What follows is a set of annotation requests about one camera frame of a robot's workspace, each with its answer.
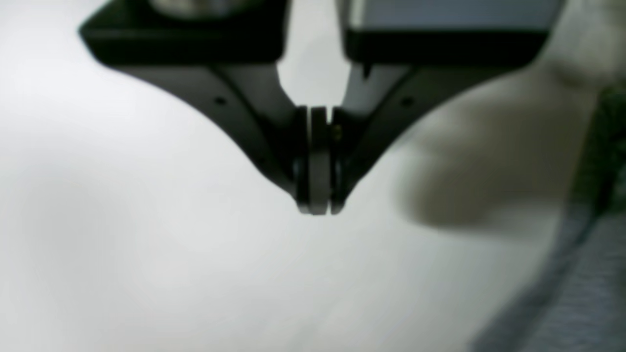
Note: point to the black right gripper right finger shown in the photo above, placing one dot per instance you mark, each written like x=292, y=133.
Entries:
x=410, y=56

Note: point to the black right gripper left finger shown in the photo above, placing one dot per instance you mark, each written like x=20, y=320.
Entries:
x=220, y=57

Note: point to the grey T-shirt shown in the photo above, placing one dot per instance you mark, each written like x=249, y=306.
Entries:
x=577, y=303

